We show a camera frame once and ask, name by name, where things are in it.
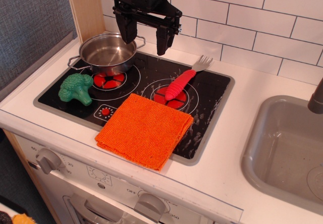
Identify silver metal pot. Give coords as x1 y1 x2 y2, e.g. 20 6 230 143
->
68 32 146 76

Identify left grey oven knob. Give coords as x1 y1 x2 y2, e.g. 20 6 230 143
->
36 148 62 175

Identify grey oven knob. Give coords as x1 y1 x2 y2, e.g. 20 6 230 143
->
36 148 62 175
134 193 166 223

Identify grey faucet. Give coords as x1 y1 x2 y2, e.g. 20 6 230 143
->
307 78 323 114

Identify right grey oven knob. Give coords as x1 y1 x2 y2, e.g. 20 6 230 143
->
134 193 166 223

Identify light wooden post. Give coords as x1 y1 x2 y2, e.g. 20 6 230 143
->
69 0 105 43

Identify black toy stovetop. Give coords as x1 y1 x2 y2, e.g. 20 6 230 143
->
33 52 235 165

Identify green toy broccoli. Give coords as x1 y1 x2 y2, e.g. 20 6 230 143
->
58 73 93 106

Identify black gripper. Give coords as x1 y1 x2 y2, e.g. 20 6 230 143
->
113 0 182 55

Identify orange rag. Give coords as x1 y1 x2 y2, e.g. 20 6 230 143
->
95 93 193 171

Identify grey plastic sink basin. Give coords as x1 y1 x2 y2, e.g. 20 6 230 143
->
241 95 322 215

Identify yellow black object corner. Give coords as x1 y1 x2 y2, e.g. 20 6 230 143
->
1 211 36 224

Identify oven door handle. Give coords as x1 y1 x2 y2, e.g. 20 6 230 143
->
69 194 143 223

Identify fork with red handle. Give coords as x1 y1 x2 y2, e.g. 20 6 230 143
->
165 55 213 101

